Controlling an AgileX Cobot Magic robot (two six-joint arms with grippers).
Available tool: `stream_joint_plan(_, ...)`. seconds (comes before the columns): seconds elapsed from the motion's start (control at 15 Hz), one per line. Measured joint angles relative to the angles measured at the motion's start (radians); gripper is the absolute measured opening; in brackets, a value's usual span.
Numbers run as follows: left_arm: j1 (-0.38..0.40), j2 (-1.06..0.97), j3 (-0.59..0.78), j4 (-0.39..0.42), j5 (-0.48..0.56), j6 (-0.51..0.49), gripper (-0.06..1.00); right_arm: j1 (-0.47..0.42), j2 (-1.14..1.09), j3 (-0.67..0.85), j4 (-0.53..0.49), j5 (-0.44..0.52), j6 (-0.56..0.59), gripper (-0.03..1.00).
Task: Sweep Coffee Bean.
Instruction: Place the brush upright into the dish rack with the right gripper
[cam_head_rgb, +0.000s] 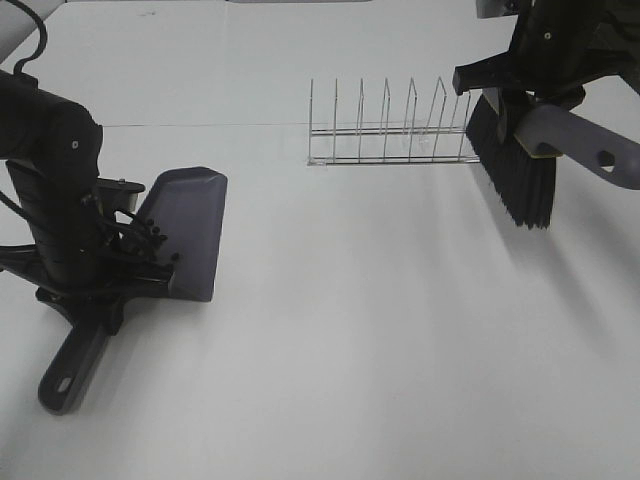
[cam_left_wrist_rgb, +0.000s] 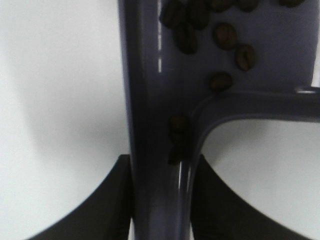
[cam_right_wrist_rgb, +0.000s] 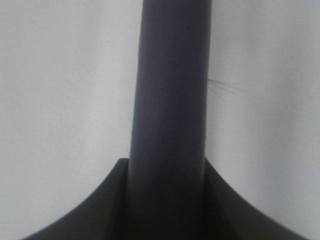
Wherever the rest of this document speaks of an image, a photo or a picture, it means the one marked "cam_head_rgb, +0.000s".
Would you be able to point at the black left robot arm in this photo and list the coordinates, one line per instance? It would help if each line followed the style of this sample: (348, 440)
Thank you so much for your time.
(50, 146)

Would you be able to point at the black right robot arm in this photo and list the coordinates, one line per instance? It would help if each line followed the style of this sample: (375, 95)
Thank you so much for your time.
(494, 9)

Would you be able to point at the grey plastic dustpan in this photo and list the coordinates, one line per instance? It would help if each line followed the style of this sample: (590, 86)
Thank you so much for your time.
(188, 205)

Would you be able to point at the metal wire dish rack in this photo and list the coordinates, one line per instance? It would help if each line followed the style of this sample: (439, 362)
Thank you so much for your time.
(357, 126)

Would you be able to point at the grey hand brush black bristles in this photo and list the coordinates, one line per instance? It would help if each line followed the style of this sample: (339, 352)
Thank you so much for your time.
(522, 167)

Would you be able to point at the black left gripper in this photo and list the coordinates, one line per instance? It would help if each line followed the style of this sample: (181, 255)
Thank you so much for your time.
(94, 276)

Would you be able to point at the pile of coffee beans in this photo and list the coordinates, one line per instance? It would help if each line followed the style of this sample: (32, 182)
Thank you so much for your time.
(158, 242)

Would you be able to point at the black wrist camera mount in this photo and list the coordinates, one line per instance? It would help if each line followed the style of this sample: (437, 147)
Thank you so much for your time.
(118, 194)

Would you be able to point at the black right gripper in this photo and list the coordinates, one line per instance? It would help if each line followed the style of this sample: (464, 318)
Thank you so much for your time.
(557, 47)

